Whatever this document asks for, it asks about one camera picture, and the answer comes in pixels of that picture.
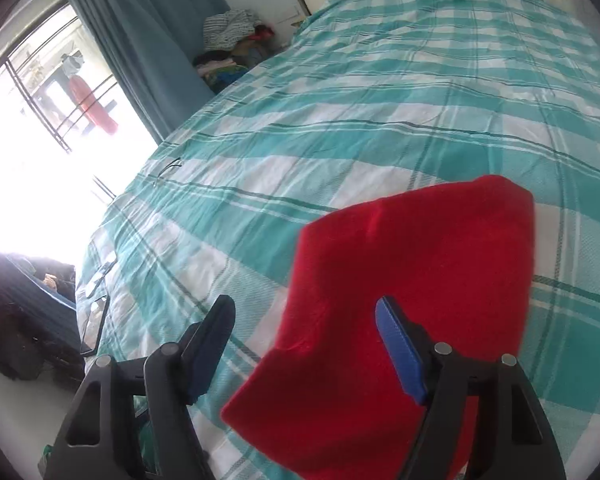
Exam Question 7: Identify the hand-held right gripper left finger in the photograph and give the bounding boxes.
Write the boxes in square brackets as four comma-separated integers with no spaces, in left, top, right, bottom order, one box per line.
[45,295,237,480]

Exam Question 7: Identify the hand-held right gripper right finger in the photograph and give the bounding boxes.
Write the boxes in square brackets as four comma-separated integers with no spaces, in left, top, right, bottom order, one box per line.
[375,296,566,480]

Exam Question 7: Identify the red sweater with white figure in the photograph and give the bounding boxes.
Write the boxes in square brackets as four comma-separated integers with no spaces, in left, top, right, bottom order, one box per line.
[221,175,538,480]

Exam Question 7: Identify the pile of clothes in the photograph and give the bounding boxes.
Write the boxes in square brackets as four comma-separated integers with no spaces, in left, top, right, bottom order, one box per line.
[192,8,282,93]

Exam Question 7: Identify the dark flat tablet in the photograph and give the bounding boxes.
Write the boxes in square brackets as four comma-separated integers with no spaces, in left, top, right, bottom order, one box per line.
[79,294,112,357]

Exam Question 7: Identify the dark luggage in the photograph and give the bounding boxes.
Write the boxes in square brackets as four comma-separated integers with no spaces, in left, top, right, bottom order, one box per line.
[0,252,87,392]

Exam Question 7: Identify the black window railing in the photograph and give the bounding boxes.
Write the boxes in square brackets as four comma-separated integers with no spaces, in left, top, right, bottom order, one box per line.
[5,15,120,155]

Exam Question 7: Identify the teal plaid bed blanket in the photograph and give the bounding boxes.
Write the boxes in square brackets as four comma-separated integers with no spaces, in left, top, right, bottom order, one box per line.
[75,0,600,480]

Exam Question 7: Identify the red hanging garment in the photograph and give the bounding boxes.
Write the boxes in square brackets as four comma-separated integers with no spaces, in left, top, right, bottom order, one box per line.
[62,55,119,136]

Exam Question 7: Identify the blue curtain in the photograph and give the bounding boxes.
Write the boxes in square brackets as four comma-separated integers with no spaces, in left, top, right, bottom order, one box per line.
[62,0,231,146]

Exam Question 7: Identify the black wire glasses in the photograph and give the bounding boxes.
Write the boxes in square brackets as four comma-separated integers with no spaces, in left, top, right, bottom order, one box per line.
[152,158,182,187]

